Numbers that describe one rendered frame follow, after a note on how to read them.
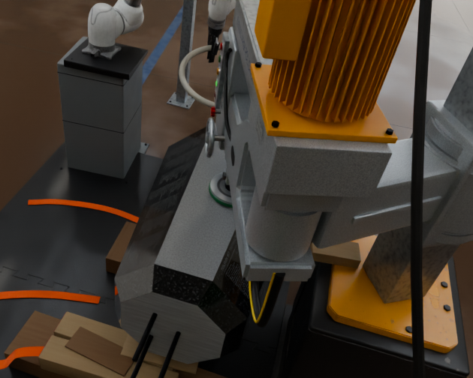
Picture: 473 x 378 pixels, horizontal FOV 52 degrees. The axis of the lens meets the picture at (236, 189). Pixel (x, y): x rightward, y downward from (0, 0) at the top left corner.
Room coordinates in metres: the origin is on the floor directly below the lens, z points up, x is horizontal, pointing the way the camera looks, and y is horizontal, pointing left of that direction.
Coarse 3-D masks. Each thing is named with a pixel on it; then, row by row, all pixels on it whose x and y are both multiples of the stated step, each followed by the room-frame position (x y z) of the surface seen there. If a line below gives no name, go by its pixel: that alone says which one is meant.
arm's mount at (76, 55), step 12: (84, 48) 2.63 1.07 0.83; (132, 48) 2.77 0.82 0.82; (72, 60) 2.44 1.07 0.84; (84, 60) 2.47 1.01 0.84; (96, 60) 2.51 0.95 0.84; (108, 60) 2.54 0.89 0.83; (120, 60) 2.57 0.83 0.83; (132, 60) 2.61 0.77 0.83; (96, 72) 2.42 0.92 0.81; (108, 72) 2.42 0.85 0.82; (120, 72) 2.42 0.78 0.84; (132, 72) 2.48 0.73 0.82
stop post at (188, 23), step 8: (184, 0) 3.56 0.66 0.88; (192, 0) 3.55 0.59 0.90; (184, 8) 3.56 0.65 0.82; (192, 8) 3.55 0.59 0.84; (184, 16) 3.56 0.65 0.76; (192, 16) 3.55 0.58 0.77; (184, 24) 3.56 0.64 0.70; (192, 24) 3.57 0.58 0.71; (184, 32) 3.55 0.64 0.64; (192, 32) 3.59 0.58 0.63; (184, 40) 3.55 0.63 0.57; (192, 40) 3.62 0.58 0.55; (184, 48) 3.55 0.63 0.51; (184, 56) 3.55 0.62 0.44; (176, 88) 3.56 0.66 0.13; (184, 88) 3.55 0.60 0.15; (176, 96) 3.56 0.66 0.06; (184, 96) 3.55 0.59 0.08; (176, 104) 3.51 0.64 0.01; (184, 104) 3.53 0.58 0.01
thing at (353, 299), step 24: (360, 240) 1.52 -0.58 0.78; (360, 264) 1.38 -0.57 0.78; (336, 288) 1.23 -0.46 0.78; (360, 288) 1.25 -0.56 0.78; (432, 288) 1.33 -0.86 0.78; (336, 312) 1.11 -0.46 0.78; (360, 312) 1.13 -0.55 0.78; (384, 312) 1.16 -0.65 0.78; (408, 312) 1.18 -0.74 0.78; (432, 312) 1.20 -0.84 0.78; (408, 336) 1.07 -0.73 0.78; (432, 336) 1.09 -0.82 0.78; (456, 336) 1.12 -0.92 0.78
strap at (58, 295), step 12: (36, 204) 2.05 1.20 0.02; (60, 204) 2.09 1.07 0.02; (72, 204) 2.11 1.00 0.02; (84, 204) 2.13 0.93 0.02; (96, 204) 2.15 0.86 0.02; (132, 216) 2.11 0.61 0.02; (72, 300) 1.43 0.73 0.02; (84, 300) 1.44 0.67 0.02; (96, 300) 1.46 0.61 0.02; (24, 348) 1.02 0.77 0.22; (36, 348) 1.03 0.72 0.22; (0, 360) 0.99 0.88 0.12; (12, 360) 0.97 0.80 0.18
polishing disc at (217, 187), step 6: (222, 174) 1.69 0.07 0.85; (216, 180) 1.64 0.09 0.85; (222, 180) 1.64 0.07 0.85; (210, 186) 1.59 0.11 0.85; (216, 186) 1.60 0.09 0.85; (222, 186) 1.60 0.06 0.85; (216, 192) 1.56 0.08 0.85; (222, 192) 1.56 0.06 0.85; (228, 192) 1.57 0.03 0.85; (216, 198) 1.53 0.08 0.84; (222, 198) 1.53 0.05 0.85; (228, 198) 1.53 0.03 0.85
